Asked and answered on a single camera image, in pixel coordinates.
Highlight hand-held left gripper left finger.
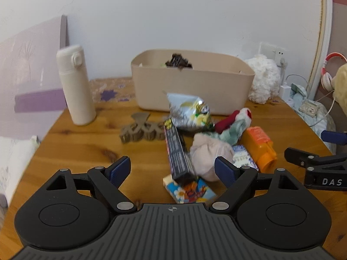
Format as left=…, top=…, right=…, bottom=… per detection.
left=46, top=156, right=137, bottom=214

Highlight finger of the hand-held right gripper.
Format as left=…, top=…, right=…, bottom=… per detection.
left=284, top=148, right=347, bottom=168
left=321, top=130, right=347, bottom=143

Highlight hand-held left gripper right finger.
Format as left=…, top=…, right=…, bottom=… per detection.
left=209, top=156, right=300, bottom=212

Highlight white tissue packet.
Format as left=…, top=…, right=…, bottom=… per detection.
left=232, top=144, right=259, bottom=172

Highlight pale pink cloth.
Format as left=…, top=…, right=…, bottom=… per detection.
left=189, top=133, right=235, bottom=182

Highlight green sock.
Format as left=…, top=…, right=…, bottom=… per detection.
left=214, top=119, right=248, bottom=145

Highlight brown hair claw clip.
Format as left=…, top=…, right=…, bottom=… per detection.
left=120, top=112, right=166, bottom=145

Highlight long black box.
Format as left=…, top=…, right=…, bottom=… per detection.
left=163, top=119, right=198, bottom=182

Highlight light blue snack packet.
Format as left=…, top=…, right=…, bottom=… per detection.
left=162, top=90, right=212, bottom=130

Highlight beige plastic storage bin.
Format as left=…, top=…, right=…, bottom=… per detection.
left=131, top=49, right=256, bottom=113

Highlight dark hair claw clip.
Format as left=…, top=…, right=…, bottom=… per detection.
left=163, top=53, right=193, bottom=71

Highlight wooden desktop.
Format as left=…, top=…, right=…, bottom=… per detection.
left=7, top=92, right=337, bottom=250

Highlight light blue blanket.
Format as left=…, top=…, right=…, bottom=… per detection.
left=287, top=83, right=337, bottom=152

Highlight white power strip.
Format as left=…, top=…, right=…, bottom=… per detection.
left=299, top=101, right=321, bottom=117

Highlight colourful cartoon box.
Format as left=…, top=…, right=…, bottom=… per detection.
left=163, top=174, right=217, bottom=204

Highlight orange plastic bottle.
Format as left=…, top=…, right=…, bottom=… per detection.
left=242, top=126, right=277, bottom=173

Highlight red sock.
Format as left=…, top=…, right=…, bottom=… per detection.
left=214, top=107, right=252, bottom=132

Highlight clear bag of yellow rolls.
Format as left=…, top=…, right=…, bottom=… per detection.
left=333, top=63, right=347, bottom=102

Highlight red and white headphones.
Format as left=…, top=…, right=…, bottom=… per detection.
left=321, top=53, right=347, bottom=91

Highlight orange floral cloth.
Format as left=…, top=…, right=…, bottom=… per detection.
left=89, top=77, right=139, bottom=103

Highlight cream thermos bottle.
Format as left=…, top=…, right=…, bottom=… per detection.
left=56, top=45, right=97, bottom=126

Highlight white fluffy plush toy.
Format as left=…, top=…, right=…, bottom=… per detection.
left=245, top=54, right=282, bottom=104

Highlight white charging cable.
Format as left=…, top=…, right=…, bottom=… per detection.
left=283, top=74, right=309, bottom=93

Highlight white wall socket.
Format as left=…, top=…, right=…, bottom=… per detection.
left=259, top=42, right=277, bottom=60
left=274, top=47, right=286, bottom=65

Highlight cream bed frame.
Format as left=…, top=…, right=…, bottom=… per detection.
left=309, top=0, right=334, bottom=98

